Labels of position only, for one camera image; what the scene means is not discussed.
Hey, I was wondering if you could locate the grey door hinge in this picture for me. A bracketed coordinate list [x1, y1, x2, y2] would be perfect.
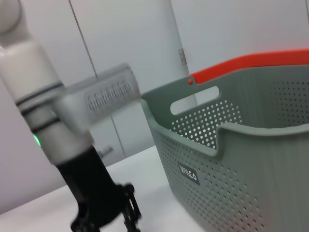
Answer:
[178, 47, 188, 66]

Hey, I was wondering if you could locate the orange bin clip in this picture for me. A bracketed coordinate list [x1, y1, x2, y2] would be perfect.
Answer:
[187, 48, 309, 86]

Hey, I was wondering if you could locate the left gripper metal connector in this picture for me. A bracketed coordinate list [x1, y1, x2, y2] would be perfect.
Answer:
[98, 145, 113, 157]

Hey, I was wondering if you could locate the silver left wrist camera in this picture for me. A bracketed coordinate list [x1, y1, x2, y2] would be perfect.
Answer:
[60, 63, 141, 128]

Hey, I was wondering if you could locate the grey perforated storage bin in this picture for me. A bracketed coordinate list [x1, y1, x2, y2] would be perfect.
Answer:
[141, 65, 309, 232]

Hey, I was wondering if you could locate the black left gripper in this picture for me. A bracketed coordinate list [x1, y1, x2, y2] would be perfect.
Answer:
[56, 147, 142, 232]

